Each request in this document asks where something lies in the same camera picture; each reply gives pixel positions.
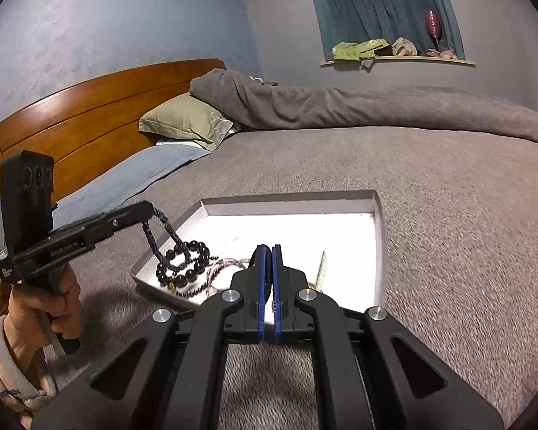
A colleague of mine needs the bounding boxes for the rolled grey duvet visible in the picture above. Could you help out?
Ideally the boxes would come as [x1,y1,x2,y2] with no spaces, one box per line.
[189,68,538,148]

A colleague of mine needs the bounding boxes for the blue pillow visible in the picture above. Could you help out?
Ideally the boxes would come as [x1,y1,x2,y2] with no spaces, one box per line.
[53,145,212,221]

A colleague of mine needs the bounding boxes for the black bead bracelet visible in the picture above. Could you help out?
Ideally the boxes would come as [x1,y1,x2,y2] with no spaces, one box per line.
[155,240,213,288]

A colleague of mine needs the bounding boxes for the grey bed cover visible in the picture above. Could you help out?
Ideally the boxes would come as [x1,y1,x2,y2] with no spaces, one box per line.
[49,125,538,430]

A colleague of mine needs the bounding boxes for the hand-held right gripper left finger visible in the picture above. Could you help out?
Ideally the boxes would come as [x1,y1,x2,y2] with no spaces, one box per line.
[31,244,273,430]

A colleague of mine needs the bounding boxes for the pink stemmed glass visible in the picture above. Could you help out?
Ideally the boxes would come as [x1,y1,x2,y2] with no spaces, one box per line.
[424,10,444,53]

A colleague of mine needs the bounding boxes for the beige crumpled cloth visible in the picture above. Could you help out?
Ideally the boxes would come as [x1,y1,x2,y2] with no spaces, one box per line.
[392,37,419,58]

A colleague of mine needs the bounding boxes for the white pearl necklace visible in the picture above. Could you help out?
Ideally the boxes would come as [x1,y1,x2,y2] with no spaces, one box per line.
[313,250,329,290]

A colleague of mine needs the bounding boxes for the white shallow tray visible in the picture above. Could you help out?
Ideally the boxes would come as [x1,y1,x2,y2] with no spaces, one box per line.
[131,190,386,311]

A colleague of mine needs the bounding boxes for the person's left forearm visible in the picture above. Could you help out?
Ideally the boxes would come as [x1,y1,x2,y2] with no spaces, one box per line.
[0,316,60,418]

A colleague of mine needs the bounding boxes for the wooden headboard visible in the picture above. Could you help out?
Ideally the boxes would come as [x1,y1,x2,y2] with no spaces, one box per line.
[0,58,227,203]

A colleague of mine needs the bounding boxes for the green cloth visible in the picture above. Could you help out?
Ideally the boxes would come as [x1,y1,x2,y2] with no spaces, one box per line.
[331,38,390,62]

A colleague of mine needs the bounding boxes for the green pillow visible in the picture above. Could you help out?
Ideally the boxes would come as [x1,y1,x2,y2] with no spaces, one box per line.
[138,92,242,152]

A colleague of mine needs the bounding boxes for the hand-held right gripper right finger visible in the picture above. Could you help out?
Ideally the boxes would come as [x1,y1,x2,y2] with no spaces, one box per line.
[272,244,505,430]

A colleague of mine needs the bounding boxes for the person's left hand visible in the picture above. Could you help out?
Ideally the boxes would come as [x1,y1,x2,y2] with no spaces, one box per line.
[7,263,83,360]

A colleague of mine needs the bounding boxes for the pink cord bracelet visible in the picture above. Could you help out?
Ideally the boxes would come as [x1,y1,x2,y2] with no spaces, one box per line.
[205,257,253,294]

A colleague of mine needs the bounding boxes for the dark red bead bracelet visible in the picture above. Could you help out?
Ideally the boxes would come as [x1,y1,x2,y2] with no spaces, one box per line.
[174,273,221,301]

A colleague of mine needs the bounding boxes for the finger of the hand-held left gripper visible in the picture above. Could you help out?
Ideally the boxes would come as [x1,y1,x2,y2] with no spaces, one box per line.
[86,201,156,247]

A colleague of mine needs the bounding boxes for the wooden windowsill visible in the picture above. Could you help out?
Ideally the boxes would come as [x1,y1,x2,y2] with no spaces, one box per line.
[320,55,476,68]

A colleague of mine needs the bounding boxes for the blue curtain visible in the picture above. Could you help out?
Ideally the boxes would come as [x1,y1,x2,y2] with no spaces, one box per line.
[301,0,466,62]

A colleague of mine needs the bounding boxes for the blue bead necklace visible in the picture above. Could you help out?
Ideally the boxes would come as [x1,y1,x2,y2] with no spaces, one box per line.
[142,208,194,275]

